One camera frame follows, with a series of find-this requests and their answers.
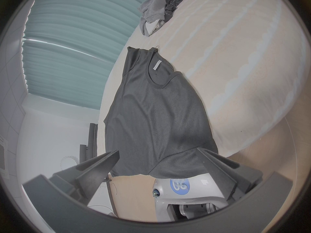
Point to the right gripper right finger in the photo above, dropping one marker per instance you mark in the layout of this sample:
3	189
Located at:
218	171

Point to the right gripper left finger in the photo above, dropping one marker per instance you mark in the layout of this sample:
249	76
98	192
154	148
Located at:
97	171

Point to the black T-shirt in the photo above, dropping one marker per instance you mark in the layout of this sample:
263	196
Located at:
158	120

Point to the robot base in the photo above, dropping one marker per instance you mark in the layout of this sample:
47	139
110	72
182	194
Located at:
184	198

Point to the bed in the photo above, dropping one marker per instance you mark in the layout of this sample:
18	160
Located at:
243	69

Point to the pile of clothes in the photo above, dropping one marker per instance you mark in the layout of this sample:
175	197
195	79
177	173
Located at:
158	11

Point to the black dressing table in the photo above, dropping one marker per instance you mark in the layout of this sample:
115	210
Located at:
83	153

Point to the round white framed mirror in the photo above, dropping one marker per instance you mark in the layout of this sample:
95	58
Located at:
69	162

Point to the black chest of drawers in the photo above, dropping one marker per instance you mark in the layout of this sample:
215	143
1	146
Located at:
92	139

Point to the ceiling air conditioner vent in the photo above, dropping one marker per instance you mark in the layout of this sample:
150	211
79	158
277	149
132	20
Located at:
3	156

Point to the blue-green curtain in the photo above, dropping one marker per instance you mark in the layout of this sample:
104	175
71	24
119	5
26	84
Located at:
92	18
68	79

